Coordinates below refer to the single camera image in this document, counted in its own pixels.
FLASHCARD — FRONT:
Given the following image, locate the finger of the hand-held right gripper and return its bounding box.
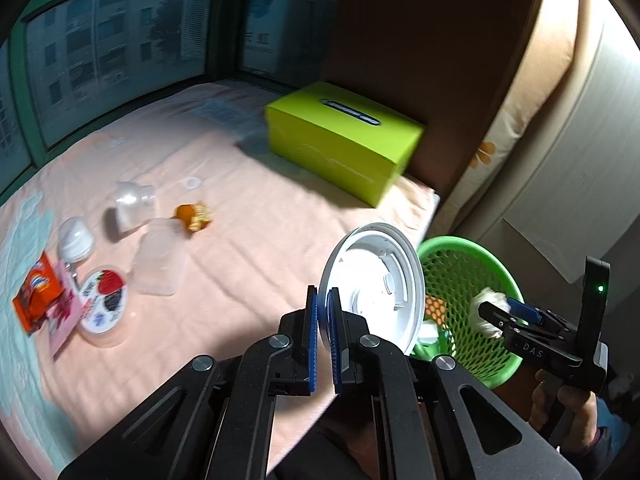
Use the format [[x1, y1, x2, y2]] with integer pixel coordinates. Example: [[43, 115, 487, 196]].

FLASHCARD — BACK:
[[506, 298, 546, 326], [477, 301, 518, 335]]

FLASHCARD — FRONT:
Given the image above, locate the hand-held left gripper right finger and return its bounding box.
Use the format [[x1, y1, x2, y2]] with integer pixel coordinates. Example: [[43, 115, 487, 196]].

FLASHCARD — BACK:
[[326, 287, 582, 480]]

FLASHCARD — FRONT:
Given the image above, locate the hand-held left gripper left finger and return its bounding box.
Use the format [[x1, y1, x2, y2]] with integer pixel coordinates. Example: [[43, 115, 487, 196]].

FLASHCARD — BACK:
[[59, 285, 321, 480]]

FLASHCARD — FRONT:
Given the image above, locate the white tissue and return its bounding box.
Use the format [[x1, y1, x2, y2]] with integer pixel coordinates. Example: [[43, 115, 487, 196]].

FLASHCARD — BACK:
[[469, 287, 512, 339]]

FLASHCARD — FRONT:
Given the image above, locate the green mesh plastic basket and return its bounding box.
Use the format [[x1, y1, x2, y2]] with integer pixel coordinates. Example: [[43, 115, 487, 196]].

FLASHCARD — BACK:
[[415, 236, 523, 391]]

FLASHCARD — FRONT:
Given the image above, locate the white round plastic lid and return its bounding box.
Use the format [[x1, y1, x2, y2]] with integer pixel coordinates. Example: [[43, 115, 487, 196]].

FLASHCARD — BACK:
[[319, 222, 427, 358]]

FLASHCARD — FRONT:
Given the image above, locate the clear funnel-shaped plastic cup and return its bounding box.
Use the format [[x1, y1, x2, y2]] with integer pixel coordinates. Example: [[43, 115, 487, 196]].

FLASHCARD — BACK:
[[104, 181, 160, 235]]

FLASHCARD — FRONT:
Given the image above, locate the person's right hand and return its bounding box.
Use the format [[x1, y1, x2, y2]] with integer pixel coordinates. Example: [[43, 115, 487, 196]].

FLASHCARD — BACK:
[[530, 370, 601, 453]]

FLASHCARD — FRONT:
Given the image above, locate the orange item inside basket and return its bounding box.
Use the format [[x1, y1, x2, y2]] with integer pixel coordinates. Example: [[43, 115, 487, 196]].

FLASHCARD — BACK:
[[425, 296, 447, 326]]

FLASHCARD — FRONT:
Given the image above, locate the white item inside basket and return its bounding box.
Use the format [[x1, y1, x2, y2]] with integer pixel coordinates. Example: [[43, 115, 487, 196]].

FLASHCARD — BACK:
[[416, 321, 443, 347]]

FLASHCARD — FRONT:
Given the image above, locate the orange snack wrapper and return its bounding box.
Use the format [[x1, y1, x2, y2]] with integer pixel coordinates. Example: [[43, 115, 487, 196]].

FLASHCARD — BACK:
[[174, 201, 215, 233]]

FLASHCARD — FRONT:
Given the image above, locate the clear square plastic container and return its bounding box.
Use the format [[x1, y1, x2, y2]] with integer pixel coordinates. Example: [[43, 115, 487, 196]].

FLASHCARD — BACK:
[[131, 217, 187, 297]]

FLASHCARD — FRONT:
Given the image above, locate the beige cushion with flower print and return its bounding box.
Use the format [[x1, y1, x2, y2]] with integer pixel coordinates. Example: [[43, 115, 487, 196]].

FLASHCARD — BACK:
[[440, 35, 578, 243]]

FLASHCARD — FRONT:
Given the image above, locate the lime green cardboard box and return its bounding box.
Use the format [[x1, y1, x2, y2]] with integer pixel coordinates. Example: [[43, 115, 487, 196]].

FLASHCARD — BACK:
[[264, 81, 427, 208]]

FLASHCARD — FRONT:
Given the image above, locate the round cup with printed lid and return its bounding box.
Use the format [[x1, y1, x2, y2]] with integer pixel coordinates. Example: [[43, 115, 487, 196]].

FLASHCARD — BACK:
[[76, 265, 128, 347]]

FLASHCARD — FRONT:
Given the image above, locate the pink snack packet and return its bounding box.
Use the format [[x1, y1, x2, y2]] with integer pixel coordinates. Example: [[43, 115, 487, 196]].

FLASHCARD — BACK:
[[47, 260, 86, 357]]

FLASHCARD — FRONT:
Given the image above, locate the small white plastic cup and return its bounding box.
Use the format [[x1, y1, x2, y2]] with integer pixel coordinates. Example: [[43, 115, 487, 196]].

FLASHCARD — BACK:
[[56, 216, 97, 263]]

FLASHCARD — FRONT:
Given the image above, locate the brown upholstered panel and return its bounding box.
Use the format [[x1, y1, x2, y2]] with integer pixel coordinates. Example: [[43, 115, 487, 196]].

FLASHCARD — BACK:
[[320, 0, 551, 201]]

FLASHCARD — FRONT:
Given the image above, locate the orange snack packet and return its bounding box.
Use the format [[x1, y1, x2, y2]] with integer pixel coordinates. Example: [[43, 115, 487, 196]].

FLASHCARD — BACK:
[[12, 252, 63, 333]]

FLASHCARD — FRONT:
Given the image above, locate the green window frame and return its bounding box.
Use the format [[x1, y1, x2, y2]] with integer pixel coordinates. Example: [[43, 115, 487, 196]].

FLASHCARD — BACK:
[[0, 0, 351, 201]]

